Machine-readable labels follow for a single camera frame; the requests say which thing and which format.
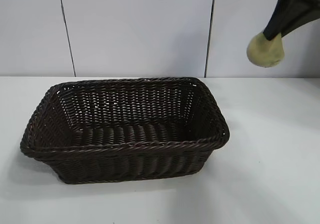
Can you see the pale yellow egg yolk pastry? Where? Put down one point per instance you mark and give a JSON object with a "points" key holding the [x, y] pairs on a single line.
{"points": [[262, 53]]}

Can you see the dark brown wicker basket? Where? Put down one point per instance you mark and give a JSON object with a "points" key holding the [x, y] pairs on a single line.
{"points": [[125, 143]]}

